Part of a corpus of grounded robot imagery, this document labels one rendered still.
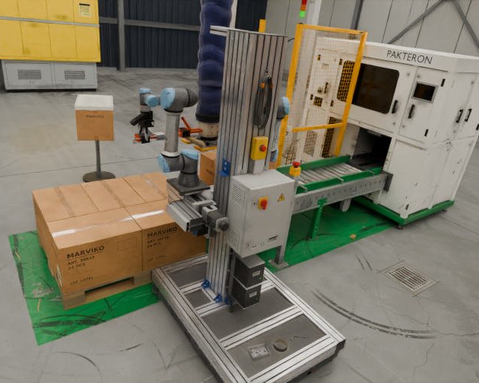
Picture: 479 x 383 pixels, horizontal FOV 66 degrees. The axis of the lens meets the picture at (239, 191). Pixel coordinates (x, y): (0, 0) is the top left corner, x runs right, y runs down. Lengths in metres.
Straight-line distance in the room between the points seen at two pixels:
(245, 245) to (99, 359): 1.22
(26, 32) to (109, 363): 8.21
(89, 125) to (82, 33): 5.69
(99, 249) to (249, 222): 1.23
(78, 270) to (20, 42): 7.52
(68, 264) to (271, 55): 1.95
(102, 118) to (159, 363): 2.87
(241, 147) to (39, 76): 8.25
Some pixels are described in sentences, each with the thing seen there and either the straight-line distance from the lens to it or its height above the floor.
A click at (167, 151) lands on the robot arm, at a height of 1.29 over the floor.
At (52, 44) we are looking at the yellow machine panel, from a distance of 10.02.
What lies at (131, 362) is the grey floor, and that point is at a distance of 2.75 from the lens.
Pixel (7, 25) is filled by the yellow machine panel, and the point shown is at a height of 1.41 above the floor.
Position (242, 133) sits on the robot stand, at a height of 1.49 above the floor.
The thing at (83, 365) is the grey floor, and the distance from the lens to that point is 2.79.
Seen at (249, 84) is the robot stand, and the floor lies 1.77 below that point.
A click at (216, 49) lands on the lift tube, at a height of 1.87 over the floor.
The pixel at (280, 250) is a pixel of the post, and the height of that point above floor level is 0.17.
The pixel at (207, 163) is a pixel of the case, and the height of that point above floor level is 0.90.
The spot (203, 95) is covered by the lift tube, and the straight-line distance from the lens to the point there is 2.99.
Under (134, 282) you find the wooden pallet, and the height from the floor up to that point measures 0.06.
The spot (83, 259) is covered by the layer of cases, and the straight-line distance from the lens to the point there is 2.94.
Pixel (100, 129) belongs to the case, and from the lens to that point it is 4.64.
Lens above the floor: 2.10
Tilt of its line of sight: 25 degrees down
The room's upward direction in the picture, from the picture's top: 7 degrees clockwise
